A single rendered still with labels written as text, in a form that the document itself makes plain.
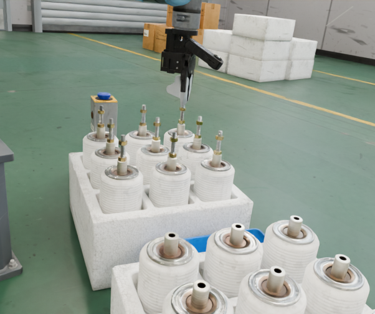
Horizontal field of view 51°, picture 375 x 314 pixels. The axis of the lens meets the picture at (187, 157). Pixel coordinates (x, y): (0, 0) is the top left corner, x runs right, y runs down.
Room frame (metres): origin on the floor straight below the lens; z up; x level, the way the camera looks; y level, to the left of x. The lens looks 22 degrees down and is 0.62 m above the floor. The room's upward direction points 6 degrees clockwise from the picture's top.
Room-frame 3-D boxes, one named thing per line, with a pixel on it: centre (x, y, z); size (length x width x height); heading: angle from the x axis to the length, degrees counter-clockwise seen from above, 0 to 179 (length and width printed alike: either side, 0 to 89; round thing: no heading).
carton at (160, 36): (4.80, 0.34, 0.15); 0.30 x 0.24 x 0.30; 40
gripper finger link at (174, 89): (1.09, 0.05, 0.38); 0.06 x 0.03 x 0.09; 77
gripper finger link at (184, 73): (1.08, 0.03, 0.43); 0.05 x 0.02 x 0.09; 167
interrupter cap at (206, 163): (0.89, -0.07, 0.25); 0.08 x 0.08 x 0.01
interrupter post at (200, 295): (0.41, -0.04, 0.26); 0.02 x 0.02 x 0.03
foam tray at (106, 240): (0.95, 0.09, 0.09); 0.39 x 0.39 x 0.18; 25
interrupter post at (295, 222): (0.61, -0.20, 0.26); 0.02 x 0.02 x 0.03
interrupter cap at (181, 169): (0.84, 0.04, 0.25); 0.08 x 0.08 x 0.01
